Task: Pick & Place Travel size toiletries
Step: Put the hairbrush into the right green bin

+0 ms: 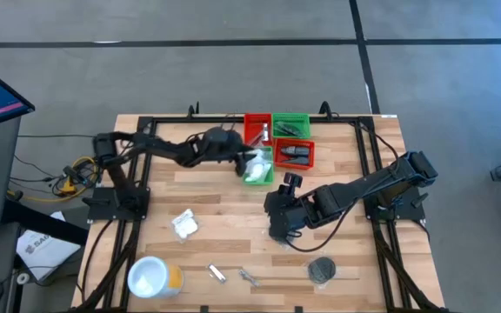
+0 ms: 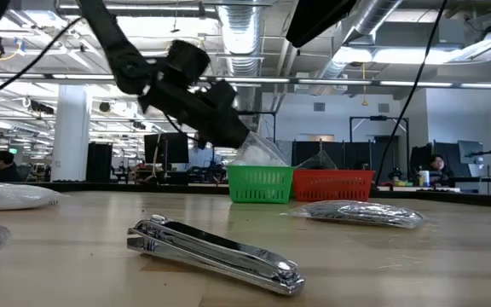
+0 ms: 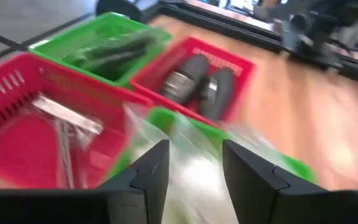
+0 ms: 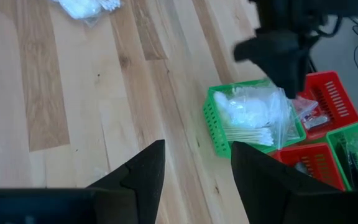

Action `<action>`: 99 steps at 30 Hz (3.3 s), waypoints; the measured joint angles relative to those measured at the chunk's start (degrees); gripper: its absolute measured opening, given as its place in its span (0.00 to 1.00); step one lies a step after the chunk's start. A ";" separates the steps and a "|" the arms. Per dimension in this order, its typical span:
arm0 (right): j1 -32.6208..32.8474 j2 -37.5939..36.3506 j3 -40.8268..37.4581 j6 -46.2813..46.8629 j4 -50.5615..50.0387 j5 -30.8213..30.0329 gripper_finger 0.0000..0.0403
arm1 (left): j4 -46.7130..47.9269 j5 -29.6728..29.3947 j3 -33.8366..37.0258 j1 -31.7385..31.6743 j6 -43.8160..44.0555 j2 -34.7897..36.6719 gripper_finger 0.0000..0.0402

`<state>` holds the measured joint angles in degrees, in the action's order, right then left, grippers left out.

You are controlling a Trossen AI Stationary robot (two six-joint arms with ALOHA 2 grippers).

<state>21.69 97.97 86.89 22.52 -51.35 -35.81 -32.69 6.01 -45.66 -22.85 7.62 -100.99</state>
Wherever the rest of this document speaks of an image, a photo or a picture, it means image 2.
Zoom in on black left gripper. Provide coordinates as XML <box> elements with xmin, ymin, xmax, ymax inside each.
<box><xmin>137</xmin><ymin>38</ymin><xmax>251</xmax><ymax>149</ymax></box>

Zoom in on bagged white cotton pads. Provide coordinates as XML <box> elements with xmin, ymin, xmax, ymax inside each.
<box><xmin>228</xmin><ymin>130</ymin><xmax>290</xmax><ymax>168</ymax></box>
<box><xmin>0</xmin><ymin>180</ymin><xmax>64</xmax><ymax>212</ymax></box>

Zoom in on bagged black hair ties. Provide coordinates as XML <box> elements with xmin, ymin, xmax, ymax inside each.
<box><xmin>280</xmin><ymin>199</ymin><xmax>428</xmax><ymax>230</ymax></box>
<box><xmin>295</xmin><ymin>149</ymin><xmax>339</xmax><ymax>171</ymax></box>

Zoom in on person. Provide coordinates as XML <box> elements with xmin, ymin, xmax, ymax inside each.
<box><xmin>185</xmin><ymin>136</ymin><xmax>223</xmax><ymax>171</ymax></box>
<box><xmin>427</xmin><ymin>153</ymin><xmax>452</xmax><ymax>188</ymax></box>
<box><xmin>0</xmin><ymin>149</ymin><xmax>21</xmax><ymax>183</ymax></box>

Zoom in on black computer monitor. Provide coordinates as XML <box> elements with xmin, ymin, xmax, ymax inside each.
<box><xmin>143</xmin><ymin>132</ymin><xmax>190</xmax><ymax>165</ymax></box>

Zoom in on green plastic mesh basket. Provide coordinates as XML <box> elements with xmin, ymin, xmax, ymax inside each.
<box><xmin>226</xmin><ymin>165</ymin><xmax>296</xmax><ymax>205</ymax></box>

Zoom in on red plastic mesh basket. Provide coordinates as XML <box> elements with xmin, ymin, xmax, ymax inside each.
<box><xmin>291</xmin><ymin>169</ymin><xmax>376</xmax><ymax>203</ymax></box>

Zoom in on black partition panels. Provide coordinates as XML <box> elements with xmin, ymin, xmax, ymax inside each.
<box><xmin>292</xmin><ymin>140</ymin><xmax>374</xmax><ymax>171</ymax></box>

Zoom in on black cabinet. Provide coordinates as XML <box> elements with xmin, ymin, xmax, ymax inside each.
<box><xmin>85</xmin><ymin>142</ymin><xmax>114</xmax><ymax>183</ymax></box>

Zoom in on white building column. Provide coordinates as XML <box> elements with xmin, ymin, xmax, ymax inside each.
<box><xmin>50</xmin><ymin>84</ymin><xmax>94</xmax><ymax>183</ymax></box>

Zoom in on grey monitor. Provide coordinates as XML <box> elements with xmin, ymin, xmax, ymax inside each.
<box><xmin>458</xmin><ymin>140</ymin><xmax>484</xmax><ymax>165</ymax></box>

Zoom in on silver ventilation duct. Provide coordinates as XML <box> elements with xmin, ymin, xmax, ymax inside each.
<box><xmin>216</xmin><ymin>0</ymin><xmax>269</xmax><ymax>78</ymax></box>
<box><xmin>313</xmin><ymin>0</ymin><xmax>404</xmax><ymax>84</ymax></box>

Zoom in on black metal frame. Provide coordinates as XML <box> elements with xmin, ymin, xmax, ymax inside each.
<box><xmin>349</xmin><ymin>114</ymin><xmax>411</xmax><ymax>180</ymax></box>

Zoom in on black hanging cable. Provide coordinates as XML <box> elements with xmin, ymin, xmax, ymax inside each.
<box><xmin>374</xmin><ymin>0</ymin><xmax>450</xmax><ymax>185</ymax></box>

